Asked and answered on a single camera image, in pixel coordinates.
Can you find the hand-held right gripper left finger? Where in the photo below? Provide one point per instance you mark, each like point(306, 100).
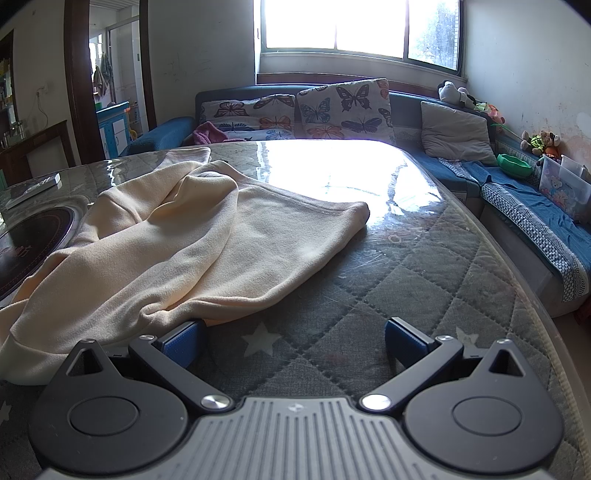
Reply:
point(182, 341)

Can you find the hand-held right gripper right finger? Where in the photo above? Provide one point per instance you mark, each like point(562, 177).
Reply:
point(404, 339)

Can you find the cream fleece garment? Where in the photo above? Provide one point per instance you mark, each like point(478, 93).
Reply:
point(184, 240)

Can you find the grey quilted star table cover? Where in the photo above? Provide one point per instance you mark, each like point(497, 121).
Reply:
point(369, 300)

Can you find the blue patterned sofa cover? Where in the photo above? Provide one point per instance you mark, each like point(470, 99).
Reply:
point(521, 203)

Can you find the green plastic bowl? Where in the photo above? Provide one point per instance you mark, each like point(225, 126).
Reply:
point(515, 166)

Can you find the pink cloth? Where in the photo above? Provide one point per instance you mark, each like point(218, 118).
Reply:
point(210, 134)

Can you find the blue corner sofa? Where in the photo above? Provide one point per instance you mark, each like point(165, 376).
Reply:
point(157, 131)

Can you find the white remote control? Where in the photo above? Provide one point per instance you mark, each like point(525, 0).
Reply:
point(37, 187)

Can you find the grey pillow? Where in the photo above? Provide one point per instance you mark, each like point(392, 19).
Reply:
point(455, 131)

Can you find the clear plastic storage box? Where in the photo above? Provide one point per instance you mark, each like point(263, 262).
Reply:
point(561, 189)

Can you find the blue cabinet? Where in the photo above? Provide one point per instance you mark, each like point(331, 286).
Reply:
point(113, 129)

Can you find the square butterfly print pillow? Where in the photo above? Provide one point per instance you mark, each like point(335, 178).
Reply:
point(346, 110)

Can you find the long butterfly print pillow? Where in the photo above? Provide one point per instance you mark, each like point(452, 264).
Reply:
point(249, 113)

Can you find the orange green plush toy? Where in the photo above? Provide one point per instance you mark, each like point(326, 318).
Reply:
point(491, 115)

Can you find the brown plush toy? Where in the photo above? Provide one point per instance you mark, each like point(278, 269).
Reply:
point(551, 145)

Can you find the dark wooden sideboard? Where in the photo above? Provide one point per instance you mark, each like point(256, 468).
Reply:
point(46, 138)

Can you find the panda plush toy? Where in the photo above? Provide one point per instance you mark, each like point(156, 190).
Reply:
point(450, 92)

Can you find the hanging towels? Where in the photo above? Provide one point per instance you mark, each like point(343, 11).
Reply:
point(99, 81)

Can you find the wooden display cabinet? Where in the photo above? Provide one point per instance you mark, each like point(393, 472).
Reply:
point(9, 92)

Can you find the window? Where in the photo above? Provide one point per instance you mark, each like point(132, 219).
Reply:
point(351, 23)

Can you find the dark wooden door frame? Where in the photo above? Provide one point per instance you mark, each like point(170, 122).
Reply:
point(81, 92)

